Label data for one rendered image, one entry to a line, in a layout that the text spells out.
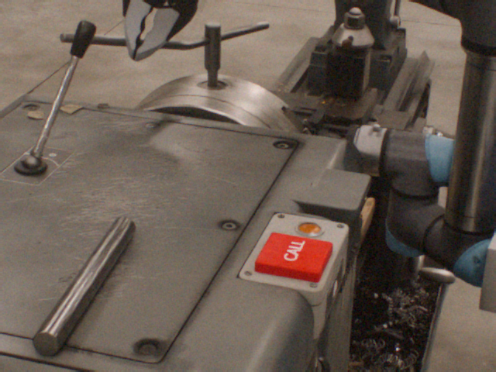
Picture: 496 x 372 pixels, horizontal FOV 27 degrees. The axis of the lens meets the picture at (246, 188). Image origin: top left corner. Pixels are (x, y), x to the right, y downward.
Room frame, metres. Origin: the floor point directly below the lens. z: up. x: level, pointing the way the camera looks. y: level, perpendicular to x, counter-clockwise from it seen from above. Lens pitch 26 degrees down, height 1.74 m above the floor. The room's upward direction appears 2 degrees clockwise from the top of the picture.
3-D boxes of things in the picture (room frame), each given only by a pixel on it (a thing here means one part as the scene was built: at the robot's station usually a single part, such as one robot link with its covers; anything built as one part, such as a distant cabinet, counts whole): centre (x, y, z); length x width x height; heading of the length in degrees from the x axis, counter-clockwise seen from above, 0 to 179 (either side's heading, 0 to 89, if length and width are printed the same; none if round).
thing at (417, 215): (1.45, -0.27, 0.98); 0.11 x 0.08 x 0.11; 31
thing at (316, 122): (1.52, -0.11, 1.08); 0.12 x 0.09 x 0.08; 74
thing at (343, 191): (1.00, -0.09, 1.24); 0.09 x 0.08 x 0.03; 165
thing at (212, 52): (1.33, 0.05, 1.27); 0.02 x 0.02 x 0.12; 44
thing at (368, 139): (1.49, -0.19, 1.08); 0.08 x 0.05 x 0.08; 164
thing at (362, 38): (1.90, -0.19, 1.13); 0.08 x 0.08 x 0.03
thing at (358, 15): (1.90, -0.19, 1.17); 0.04 x 0.04 x 0.03
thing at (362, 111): (1.88, -0.18, 0.99); 0.20 x 0.10 x 0.05; 165
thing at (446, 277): (1.78, -0.38, 0.69); 0.08 x 0.03 x 0.03; 75
